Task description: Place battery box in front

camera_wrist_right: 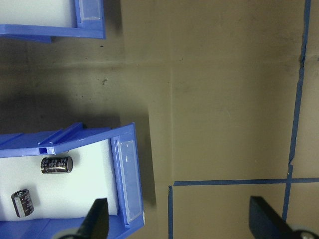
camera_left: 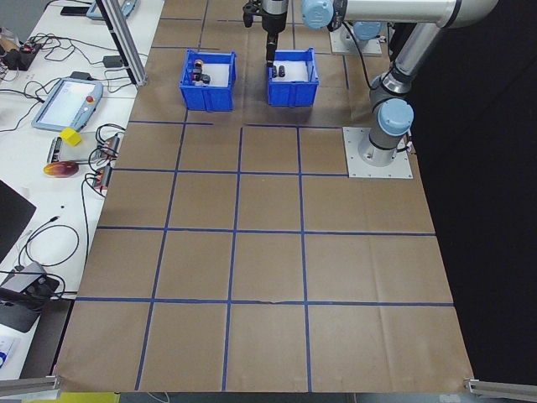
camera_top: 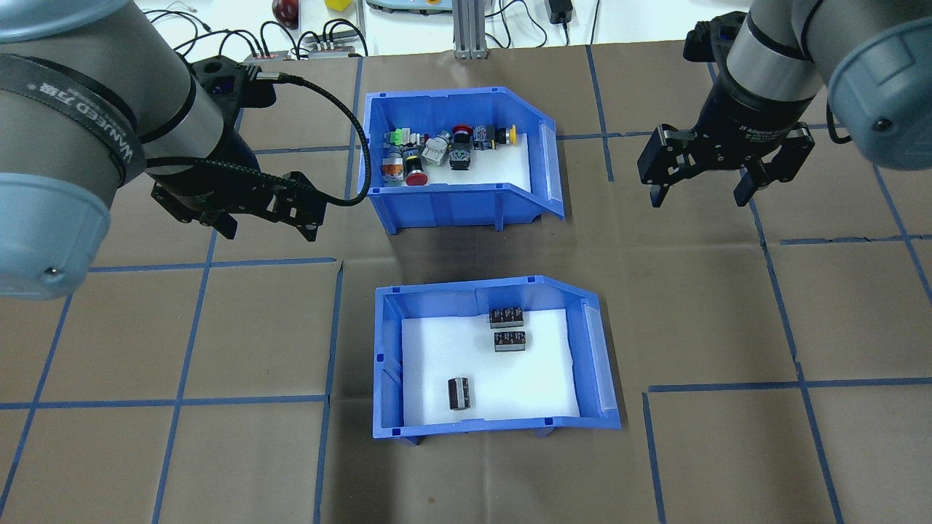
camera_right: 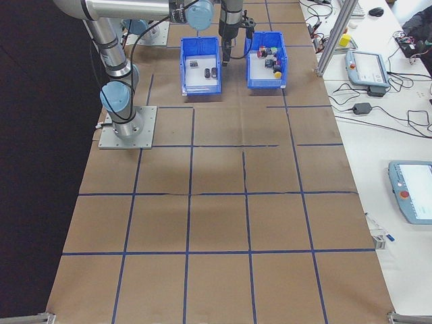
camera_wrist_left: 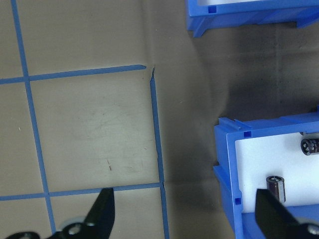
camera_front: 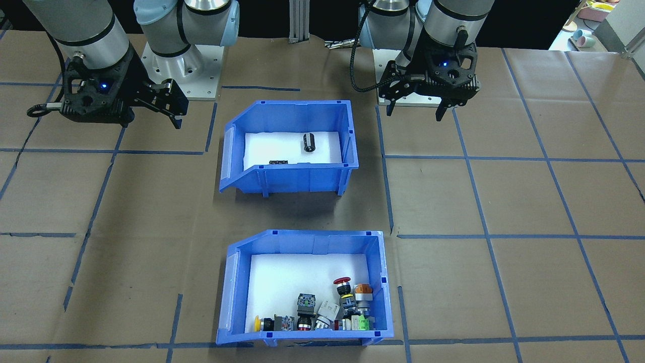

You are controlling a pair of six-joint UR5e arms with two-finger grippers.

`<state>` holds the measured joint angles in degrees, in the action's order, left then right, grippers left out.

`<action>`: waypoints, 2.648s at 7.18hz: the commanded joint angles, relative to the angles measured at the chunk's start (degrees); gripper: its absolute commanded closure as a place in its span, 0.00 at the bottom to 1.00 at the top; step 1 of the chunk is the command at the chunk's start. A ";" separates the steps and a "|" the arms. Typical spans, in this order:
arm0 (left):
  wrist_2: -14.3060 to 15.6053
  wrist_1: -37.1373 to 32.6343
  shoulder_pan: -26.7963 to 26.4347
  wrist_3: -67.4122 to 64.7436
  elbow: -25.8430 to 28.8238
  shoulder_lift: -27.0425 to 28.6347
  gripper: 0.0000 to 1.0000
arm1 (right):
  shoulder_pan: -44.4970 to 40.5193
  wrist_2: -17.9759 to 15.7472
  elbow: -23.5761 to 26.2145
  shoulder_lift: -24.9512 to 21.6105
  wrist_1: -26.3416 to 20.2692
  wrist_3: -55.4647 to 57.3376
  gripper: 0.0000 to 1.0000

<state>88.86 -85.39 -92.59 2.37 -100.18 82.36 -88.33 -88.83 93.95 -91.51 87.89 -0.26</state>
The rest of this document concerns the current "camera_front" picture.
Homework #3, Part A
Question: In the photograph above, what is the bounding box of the blue plastic storage bin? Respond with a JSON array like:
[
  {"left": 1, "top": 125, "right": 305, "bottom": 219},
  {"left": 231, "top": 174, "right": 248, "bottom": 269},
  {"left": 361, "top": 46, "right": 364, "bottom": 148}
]
[
  {"left": 216, "top": 230, "right": 394, "bottom": 347},
  {"left": 219, "top": 100, "right": 359, "bottom": 196}
]

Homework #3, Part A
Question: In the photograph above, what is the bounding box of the pink tray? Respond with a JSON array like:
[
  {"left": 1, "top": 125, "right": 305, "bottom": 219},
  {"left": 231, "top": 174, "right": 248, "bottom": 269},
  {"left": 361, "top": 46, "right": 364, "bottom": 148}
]
[{"left": 577, "top": 2, "right": 613, "bottom": 23}]

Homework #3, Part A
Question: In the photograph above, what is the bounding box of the aluminium profile bar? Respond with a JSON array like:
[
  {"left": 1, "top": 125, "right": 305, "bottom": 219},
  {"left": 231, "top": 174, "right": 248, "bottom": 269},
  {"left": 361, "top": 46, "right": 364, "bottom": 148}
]
[{"left": 594, "top": 23, "right": 645, "bottom": 69}]

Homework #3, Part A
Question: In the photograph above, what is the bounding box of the silver pilot lamp orange cap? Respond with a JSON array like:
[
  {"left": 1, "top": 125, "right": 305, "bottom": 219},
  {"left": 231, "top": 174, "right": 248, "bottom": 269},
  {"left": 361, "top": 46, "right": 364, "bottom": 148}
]
[{"left": 354, "top": 284, "right": 374, "bottom": 317}]

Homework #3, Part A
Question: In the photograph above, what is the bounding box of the red mushroom emergency stop button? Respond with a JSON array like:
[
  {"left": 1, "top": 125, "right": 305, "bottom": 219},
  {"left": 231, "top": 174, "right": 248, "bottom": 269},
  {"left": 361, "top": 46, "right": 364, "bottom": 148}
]
[{"left": 333, "top": 276, "right": 356, "bottom": 316}]

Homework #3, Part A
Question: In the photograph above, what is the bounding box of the grey contact block green centre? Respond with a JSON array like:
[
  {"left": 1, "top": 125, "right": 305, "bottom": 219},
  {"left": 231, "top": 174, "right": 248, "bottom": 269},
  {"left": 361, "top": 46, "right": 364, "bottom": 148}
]
[{"left": 296, "top": 293, "right": 316, "bottom": 317}]

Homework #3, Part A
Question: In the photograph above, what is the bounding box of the yellow push button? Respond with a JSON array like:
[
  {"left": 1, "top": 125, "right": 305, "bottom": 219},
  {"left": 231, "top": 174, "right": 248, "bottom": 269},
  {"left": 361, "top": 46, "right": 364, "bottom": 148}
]
[{"left": 254, "top": 315, "right": 294, "bottom": 332}]

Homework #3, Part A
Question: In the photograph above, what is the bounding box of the white square base plate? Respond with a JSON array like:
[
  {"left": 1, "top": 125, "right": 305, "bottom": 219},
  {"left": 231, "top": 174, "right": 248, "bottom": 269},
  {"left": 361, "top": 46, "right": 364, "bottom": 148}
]
[
  {"left": 141, "top": 43, "right": 225, "bottom": 101},
  {"left": 374, "top": 48, "right": 444, "bottom": 107}
]

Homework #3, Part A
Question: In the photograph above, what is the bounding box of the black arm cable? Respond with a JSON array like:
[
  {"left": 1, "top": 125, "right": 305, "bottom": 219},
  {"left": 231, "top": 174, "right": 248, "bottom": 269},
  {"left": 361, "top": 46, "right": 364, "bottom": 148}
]
[
  {"left": 27, "top": 30, "right": 76, "bottom": 118},
  {"left": 350, "top": 0, "right": 404, "bottom": 94}
]

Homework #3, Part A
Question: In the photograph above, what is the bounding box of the aluminium profile post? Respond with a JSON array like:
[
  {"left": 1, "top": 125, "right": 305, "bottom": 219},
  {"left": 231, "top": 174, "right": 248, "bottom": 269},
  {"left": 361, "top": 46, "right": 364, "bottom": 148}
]
[{"left": 290, "top": 0, "right": 309, "bottom": 42}]

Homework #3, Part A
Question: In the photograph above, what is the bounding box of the white plastic switch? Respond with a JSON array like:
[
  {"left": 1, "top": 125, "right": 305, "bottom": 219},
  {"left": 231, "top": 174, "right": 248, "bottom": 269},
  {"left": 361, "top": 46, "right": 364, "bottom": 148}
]
[{"left": 313, "top": 301, "right": 339, "bottom": 331}]

